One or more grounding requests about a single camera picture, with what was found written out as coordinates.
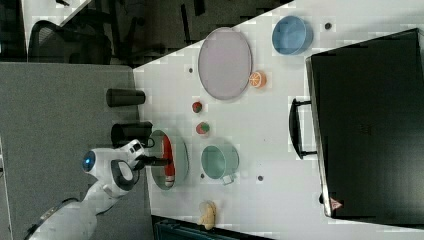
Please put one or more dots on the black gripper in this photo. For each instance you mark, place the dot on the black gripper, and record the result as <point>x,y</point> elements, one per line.
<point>143,161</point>

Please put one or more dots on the red plush ketchup bottle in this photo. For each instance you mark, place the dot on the red plush ketchup bottle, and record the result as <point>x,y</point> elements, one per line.
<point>169,167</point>

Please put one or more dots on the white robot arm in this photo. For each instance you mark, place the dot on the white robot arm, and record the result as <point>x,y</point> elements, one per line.
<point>113,170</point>

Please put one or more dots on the green oval strainer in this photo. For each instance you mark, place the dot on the green oval strainer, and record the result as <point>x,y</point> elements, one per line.
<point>180,157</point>

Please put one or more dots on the red green strawberry toy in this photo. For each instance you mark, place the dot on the red green strawberry toy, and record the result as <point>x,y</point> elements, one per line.
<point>202,128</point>

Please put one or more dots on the green mug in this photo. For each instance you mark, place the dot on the green mug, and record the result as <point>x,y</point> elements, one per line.
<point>220,162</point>

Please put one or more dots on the dark teal crate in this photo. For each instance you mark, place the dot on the dark teal crate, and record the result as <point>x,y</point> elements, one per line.
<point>171,230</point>

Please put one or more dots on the beige plush toy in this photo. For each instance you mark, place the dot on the beige plush toy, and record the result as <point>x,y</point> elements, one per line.
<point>208,215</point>

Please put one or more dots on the grey round plate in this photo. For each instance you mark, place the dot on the grey round plate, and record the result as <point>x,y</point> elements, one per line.
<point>224,63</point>

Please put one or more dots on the orange slice toy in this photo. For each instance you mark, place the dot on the orange slice toy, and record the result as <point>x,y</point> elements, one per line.
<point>258,79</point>

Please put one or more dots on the black office chair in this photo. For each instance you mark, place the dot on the black office chair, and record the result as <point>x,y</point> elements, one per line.
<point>50,43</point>

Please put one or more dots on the blue bowl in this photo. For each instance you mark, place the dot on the blue bowl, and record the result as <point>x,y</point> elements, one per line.
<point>292,35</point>

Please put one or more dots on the black toaster oven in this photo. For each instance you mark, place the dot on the black toaster oven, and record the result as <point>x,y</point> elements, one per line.
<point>367,111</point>

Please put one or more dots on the black cylinder post lower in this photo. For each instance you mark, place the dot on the black cylinder post lower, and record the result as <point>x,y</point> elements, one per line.
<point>122,134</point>

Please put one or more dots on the black cylinder post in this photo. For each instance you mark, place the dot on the black cylinder post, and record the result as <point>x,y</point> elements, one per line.
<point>122,134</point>
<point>124,97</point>

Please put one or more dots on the black cylinder post upper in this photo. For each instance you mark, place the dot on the black cylinder post upper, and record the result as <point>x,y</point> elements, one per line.
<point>124,97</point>

